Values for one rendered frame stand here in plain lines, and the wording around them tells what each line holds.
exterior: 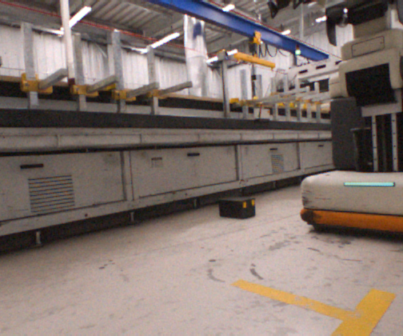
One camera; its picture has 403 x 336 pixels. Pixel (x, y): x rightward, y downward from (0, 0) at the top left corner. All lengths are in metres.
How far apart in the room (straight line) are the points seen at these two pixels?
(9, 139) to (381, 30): 1.70
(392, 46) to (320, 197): 0.70
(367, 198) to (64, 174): 1.53
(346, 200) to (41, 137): 1.45
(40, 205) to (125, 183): 0.56
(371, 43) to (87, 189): 1.61
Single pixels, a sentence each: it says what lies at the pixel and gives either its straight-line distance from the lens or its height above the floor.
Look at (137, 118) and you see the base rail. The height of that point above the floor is 0.67.
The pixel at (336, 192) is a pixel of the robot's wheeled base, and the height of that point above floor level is 0.21.
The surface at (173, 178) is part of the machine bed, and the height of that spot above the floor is 0.27.
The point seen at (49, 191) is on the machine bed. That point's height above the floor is 0.29.
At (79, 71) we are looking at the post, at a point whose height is 0.91.
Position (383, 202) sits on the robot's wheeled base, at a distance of 1.57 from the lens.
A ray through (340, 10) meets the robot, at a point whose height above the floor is 1.00.
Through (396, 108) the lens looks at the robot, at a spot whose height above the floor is 0.57.
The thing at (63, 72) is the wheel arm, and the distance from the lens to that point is 1.38.
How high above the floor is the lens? 0.42
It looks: 3 degrees down
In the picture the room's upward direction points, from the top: 4 degrees counter-clockwise
